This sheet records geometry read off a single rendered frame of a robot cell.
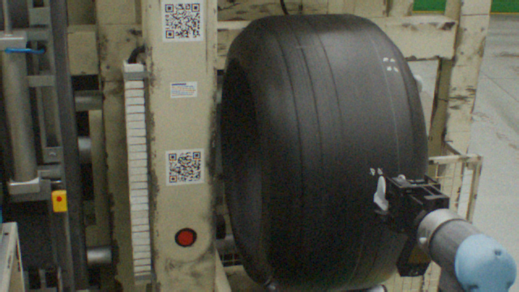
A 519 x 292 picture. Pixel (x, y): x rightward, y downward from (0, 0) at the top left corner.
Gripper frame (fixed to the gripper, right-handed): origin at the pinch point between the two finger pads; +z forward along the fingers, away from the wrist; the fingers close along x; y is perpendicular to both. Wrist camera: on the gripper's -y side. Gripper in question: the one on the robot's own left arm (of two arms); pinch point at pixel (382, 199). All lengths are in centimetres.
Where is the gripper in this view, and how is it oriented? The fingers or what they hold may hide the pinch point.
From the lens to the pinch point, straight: 124.4
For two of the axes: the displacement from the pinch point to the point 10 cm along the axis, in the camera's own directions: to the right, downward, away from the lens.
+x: -9.7, 0.7, -2.3
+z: -2.4, -2.7, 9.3
